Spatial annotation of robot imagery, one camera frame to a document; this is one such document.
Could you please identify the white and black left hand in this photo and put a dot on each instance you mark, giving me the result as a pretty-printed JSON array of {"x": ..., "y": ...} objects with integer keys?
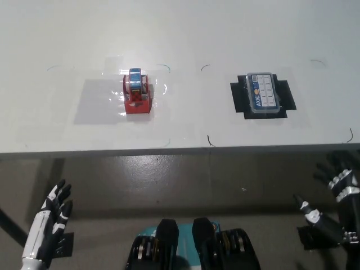
[{"x": 45, "y": 227}]

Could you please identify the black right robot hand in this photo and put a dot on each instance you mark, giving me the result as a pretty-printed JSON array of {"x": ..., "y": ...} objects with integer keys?
[{"x": 348, "y": 213}]

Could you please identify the clear screw box blue label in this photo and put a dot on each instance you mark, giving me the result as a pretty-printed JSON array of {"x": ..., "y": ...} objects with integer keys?
[{"x": 263, "y": 94}]

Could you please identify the small black floor tape patch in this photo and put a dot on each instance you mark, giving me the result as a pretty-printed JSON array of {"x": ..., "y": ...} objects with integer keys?
[{"x": 63, "y": 247}]

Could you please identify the large black floor tape patch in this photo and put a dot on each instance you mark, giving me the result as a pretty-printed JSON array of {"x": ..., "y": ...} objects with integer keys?
[{"x": 312, "y": 239}]

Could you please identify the black tape patch cross-shaped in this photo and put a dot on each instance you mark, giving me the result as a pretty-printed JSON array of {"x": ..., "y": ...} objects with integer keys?
[{"x": 287, "y": 95}]

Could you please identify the red tape dispenser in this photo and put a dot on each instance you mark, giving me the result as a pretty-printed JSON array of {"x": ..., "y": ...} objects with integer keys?
[{"x": 136, "y": 98}]

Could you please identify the dark table leg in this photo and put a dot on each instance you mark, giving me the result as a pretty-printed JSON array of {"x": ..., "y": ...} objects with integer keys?
[{"x": 9, "y": 227}]

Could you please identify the clear plastic sheet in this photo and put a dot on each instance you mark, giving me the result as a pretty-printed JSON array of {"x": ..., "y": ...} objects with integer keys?
[{"x": 92, "y": 118}]

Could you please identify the black and teal robot torso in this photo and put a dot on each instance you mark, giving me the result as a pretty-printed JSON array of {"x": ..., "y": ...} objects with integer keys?
[{"x": 197, "y": 247}]

